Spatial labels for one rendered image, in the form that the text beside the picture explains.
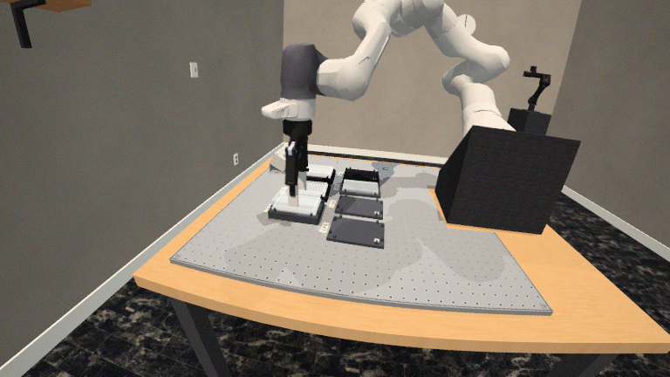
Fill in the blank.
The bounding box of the white button panel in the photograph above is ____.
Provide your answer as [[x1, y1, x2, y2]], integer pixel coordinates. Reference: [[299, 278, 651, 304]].
[[269, 142, 289, 173]]

